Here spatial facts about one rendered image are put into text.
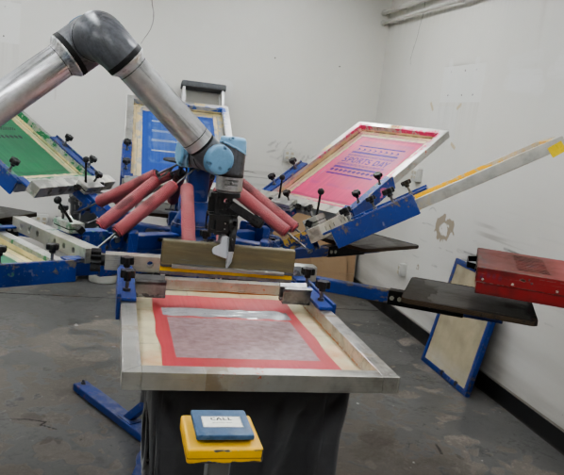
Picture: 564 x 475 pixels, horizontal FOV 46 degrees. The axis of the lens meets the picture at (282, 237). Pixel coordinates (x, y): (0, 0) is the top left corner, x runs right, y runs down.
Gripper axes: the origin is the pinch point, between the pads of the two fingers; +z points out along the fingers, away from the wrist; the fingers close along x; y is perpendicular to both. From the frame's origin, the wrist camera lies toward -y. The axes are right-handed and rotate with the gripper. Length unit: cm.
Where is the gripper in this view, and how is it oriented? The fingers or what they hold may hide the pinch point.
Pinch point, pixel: (227, 262)
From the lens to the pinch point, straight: 191.5
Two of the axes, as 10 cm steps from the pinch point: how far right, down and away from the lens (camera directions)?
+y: -9.7, -0.7, -2.5
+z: -1.2, 9.8, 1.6
